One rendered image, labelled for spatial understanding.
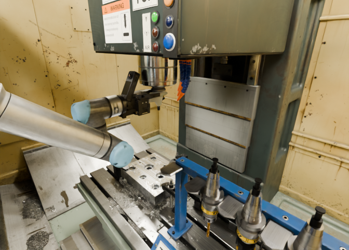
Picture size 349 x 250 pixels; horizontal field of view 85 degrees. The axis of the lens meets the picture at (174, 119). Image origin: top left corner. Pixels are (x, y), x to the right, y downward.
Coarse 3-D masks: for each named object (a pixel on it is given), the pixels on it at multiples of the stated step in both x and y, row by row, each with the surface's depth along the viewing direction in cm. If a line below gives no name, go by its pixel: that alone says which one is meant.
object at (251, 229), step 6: (240, 210) 46; (240, 216) 44; (264, 216) 44; (240, 222) 44; (246, 222) 43; (264, 222) 43; (246, 228) 42; (252, 228) 42; (258, 228) 42; (252, 234) 42
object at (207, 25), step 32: (96, 0) 61; (160, 0) 41; (192, 0) 39; (224, 0) 46; (256, 0) 56; (288, 0) 72; (96, 32) 66; (160, 32) 43; (192, 32) 42; (224, 32) 50; (256, 32) 61
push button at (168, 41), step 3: (165, 36) 41; (168, 36) 41; (171, 36) 40; (165, 39) 41; (168, 39) 41; (171, 39) 40; (165, 42) 42; (168, 42) 41; (171, 42) 40; (165, 45) 42; (168, 45) 41; (171, 45) 41; (168, 48) 42
